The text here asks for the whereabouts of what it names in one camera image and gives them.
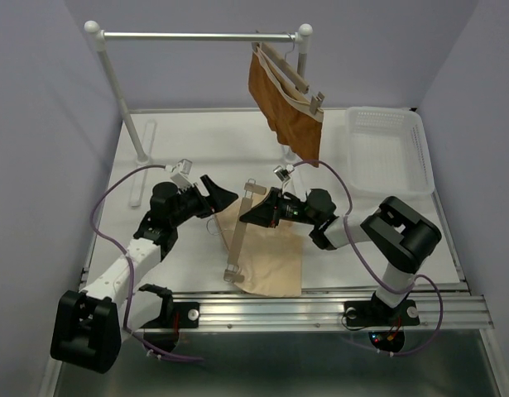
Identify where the aluminium mounting rail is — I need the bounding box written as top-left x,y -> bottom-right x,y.
119,290 -> 493,332

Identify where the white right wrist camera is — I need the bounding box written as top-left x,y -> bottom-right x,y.
273,165 -> 295,193

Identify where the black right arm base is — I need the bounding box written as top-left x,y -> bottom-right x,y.
341,299 -> 420,353

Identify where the wooden hanger with brown underwear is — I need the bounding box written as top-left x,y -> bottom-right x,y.
252,23 -> 313,95

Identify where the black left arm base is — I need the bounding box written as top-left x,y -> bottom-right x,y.
132,284 -> 199,362

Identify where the white clothes rack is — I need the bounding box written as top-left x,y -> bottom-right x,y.
84,20 -> 314,208

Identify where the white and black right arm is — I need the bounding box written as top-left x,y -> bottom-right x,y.
239,188 -> 442,323

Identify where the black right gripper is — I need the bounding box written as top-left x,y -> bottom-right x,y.
238,186 -> 319,227

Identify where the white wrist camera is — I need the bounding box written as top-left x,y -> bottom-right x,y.
273,165 -> 295,193
167,159 -> 193,190

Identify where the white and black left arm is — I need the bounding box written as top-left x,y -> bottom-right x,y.
50,175 -> 238,374

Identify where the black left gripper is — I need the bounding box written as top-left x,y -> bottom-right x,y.
170,175 -> 238,227

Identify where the brown underwear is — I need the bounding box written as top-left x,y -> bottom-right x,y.
247,50 -> 324,160

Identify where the wooden clip hanger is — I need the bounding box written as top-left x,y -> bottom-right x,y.
206,179 -> 267,284

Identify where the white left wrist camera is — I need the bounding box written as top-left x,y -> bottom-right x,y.
167,159 -> 193,190

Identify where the white plastic basket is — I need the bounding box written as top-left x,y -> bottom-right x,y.
345,107 -> 435,198

